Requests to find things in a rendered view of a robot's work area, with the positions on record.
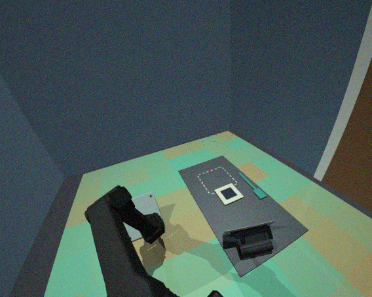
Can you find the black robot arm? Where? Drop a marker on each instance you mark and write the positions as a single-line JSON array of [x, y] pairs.
[[123, 272]]

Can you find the white square tile with dark centre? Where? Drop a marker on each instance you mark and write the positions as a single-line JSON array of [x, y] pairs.
[[228, 194]]

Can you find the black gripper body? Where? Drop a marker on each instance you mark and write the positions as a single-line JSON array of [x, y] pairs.
[[215, 293]]

